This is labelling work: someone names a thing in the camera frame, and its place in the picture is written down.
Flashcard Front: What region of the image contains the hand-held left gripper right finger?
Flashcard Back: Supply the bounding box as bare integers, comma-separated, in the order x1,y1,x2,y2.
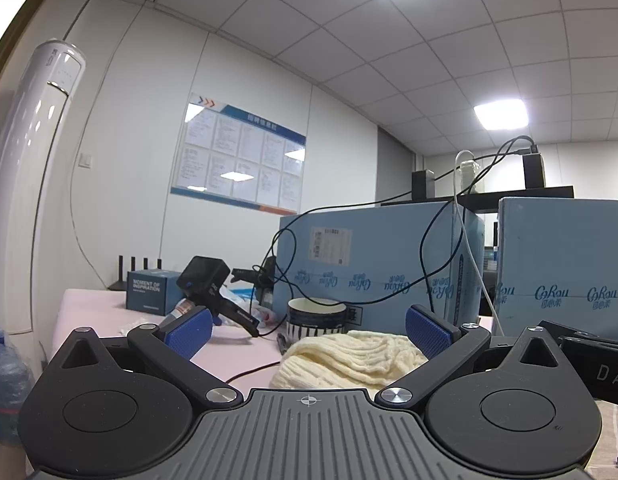
379,305,572,406

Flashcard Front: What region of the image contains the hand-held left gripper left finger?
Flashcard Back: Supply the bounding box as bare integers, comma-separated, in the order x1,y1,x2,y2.
49,306,242,408

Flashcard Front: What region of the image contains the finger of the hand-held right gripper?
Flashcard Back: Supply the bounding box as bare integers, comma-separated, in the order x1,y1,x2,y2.
538,320,618,350

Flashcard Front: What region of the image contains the white crumpled tissue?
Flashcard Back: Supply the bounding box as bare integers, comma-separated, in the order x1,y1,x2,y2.
118,314,157,337

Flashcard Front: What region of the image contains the black handheld device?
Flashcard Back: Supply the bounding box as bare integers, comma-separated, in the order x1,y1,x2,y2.
176,255,261,337

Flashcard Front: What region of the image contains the small dark blue box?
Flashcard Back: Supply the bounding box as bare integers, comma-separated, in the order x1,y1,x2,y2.
126,270,184,315

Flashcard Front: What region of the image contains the large blue cardboard box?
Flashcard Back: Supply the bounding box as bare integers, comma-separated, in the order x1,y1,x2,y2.
278,201,486,337
495,197,618,342

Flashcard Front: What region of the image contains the black router with antennas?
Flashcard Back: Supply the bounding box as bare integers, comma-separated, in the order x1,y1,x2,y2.
108,255,166,292

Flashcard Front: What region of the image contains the pink table cover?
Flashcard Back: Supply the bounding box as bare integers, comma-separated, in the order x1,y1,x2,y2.
50,287,496,397

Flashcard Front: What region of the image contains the striped ceramic bowl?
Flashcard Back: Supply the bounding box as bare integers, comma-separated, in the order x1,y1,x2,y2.
287,297,348,345

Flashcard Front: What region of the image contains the black power adapter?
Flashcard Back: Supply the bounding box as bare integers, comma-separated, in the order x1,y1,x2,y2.
411,169,436,197
522,152,546,189

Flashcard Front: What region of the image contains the black shelf board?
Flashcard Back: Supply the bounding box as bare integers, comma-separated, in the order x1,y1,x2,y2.
381,185,574,209

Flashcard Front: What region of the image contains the white power adapter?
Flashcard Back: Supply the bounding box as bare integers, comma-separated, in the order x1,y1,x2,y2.
456,159,486,194

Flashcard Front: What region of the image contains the clear water bottle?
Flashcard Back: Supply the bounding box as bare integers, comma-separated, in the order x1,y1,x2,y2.
0,327,36,450

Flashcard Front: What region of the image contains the white standing air conditioner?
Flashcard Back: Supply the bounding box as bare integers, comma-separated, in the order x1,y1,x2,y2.
0,38,87,337

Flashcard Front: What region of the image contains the ceiling light panel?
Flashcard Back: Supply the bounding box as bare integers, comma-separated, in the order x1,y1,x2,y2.
473,99,530,135

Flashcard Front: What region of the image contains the window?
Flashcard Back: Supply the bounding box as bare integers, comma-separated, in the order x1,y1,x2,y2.
0,0,31,58

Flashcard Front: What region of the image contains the black cable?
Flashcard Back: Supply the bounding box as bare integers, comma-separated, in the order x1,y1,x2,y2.
224,330,285,386
287,135,538,314
259,160,527,311

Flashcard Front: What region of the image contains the white cable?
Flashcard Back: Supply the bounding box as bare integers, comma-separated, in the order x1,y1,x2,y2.
453,150,502,336

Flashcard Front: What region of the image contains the black device with cable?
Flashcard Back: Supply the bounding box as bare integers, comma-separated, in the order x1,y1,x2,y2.
231,257,278,307

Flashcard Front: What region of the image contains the wall notice board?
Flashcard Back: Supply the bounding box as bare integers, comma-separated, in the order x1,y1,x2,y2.
170,92,308,216

